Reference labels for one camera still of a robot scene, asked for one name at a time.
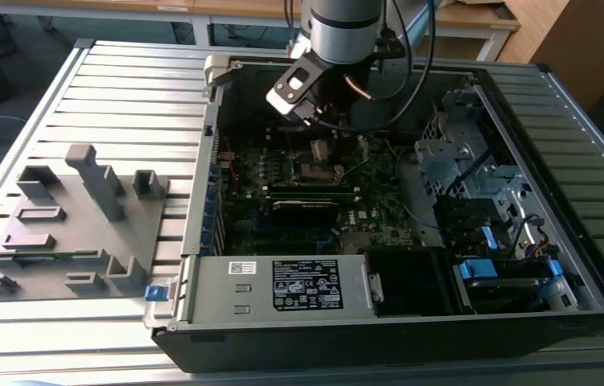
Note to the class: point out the green motherboard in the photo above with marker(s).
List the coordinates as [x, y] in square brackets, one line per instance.
[382, 209]

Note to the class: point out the black PC case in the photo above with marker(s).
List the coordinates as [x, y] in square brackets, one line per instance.
[334, 350]

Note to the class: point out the RAM slot with black clips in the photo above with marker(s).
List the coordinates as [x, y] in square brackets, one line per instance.
[307, 195]

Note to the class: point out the hard disk in blue carrier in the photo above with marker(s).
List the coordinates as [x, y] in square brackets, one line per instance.
[500, 291]

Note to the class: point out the silver CPU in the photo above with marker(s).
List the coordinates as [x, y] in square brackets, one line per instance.
[319, 150]

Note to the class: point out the wooden desk white frame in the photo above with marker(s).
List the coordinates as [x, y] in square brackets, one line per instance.
[119, 4]
[474, 20]

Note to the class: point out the wrist camera with black bracket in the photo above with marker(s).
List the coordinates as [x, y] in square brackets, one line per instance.
[387, 50]
[288, 100]

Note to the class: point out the blue plastic bay latch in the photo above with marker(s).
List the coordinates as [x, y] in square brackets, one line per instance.
[488, 238]

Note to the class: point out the grey parts rack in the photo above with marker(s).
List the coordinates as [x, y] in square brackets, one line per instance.
[92, 249]

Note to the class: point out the black expansion card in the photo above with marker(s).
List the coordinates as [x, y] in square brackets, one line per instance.
[307, 213]

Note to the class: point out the wooden cabinet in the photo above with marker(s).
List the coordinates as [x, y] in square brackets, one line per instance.
[591, 40]

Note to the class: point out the CPU socket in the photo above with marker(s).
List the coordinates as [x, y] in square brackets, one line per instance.
[312, 173]

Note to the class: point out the RAM slot with white clips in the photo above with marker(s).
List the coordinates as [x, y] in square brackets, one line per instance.
[307, 186]

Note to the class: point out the black plastic air shroud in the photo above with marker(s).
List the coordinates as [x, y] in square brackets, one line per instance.
[408, 281]

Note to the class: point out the blue case latch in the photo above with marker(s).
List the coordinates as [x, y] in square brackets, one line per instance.
[155, 292]

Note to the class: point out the green RAM stick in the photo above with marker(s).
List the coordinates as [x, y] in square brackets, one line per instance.
[55, 255]

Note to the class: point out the grey power supply unit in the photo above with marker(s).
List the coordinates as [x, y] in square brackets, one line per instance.
[215, 289]

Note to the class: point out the silver metal drive cage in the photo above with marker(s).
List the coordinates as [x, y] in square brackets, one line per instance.
[435, 161]

